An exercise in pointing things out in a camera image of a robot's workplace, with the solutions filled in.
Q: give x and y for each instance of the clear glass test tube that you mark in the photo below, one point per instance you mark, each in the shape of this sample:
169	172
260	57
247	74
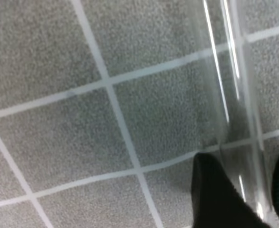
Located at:
230	82

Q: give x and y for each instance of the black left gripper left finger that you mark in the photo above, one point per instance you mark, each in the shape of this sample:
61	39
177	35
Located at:
215	201

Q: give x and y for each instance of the grey checked tablecloth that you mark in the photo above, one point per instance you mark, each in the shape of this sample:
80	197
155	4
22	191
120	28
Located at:
103	106

